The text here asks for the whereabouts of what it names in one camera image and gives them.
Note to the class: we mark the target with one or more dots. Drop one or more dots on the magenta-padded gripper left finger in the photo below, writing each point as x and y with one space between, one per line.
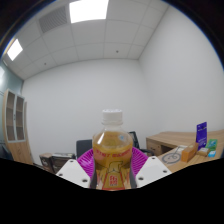
73 173

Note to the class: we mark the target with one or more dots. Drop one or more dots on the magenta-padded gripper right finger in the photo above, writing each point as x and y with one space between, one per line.
151 171

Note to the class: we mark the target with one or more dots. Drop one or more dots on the yellow-labelled drink bottle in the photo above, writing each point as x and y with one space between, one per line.
112 156

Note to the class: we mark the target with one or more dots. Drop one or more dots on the dark box with tan panel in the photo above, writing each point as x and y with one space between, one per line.
60 166

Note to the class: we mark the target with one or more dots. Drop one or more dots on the round white mat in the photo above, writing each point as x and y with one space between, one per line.
171 158

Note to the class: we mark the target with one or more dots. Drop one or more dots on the grey office chair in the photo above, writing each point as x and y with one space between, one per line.
83 146

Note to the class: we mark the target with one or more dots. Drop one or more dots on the tall dark brown box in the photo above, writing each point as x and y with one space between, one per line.
46 161

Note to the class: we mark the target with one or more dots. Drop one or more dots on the black mesh office chair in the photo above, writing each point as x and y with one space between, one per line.
136 141

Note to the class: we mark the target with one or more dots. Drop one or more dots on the wooden side cabinet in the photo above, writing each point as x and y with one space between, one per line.
166 140

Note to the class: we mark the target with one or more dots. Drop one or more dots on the orange box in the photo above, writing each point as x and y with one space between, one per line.
189 152

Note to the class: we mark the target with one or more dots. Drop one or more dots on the small tan box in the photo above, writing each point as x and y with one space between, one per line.
203 152

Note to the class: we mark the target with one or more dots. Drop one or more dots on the tall purple box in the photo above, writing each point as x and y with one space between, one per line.
201 135

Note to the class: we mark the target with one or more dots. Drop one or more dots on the small light blue box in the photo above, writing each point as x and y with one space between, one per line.
211 154

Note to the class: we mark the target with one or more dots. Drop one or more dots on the green box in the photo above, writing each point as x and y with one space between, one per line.
211 144

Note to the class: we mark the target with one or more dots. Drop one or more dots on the wooden glass-door shelf cabinet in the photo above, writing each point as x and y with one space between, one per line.
16 133

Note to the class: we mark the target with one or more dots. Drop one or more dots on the square ceiling light panel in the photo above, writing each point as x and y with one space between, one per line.
88 10
14 49

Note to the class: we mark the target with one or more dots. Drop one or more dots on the ceiling air vent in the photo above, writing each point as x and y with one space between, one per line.
53 19

